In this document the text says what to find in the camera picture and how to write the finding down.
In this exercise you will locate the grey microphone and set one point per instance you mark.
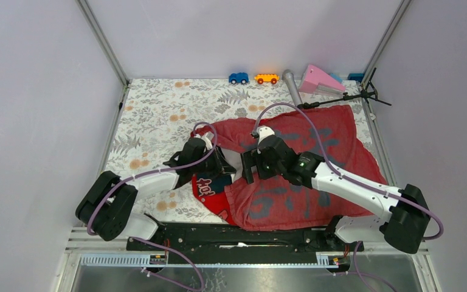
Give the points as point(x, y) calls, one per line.
point(288, 78)

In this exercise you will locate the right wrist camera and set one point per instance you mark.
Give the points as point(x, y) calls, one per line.
point(263, 133)

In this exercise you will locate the red printed pillowcase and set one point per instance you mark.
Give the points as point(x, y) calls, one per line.
point(274, 203)

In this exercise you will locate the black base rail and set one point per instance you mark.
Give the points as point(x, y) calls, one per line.
point(220, 244)

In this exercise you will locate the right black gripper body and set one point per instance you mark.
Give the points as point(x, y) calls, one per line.
point(266, 170)

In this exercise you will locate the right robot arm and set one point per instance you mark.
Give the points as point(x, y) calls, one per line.
point(402, 214)

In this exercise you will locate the floral tablecloth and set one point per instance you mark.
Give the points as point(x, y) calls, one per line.
point(159, 114)

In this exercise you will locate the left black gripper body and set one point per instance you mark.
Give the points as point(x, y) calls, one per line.
point(207, 165)

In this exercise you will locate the black tripod stand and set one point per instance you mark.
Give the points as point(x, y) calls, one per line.
point(368, 92)

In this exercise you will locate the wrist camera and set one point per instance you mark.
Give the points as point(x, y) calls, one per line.
point(208, 139)
point(263, 133)

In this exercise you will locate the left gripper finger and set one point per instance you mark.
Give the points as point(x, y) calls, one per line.
point(207, 182)
point(221, 166)

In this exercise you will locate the light blue block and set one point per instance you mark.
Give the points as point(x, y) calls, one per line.
point(336, 77)

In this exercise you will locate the white pillow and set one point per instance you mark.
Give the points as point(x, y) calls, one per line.
point(234, 159)

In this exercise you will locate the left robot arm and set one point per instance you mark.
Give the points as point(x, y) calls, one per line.
point(106, 209)

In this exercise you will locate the blue toy car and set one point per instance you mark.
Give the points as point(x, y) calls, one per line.
point(238, 78)

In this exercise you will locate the pink wedge block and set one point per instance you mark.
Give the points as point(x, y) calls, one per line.
point(314, 79)

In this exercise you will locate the orange toy car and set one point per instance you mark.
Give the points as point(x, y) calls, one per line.
point(266, 78)

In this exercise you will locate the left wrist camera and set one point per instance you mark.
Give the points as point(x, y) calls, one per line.
point(208, 139)

